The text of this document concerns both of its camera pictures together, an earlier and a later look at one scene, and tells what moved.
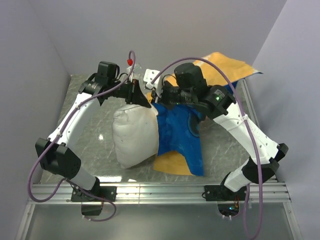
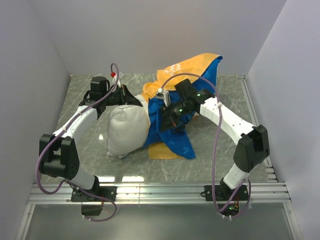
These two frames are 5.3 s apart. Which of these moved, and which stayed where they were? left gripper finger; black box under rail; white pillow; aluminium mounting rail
Moved: white pillow; left gripper finger
Stayed: black box under rail; aluminium mounting rail
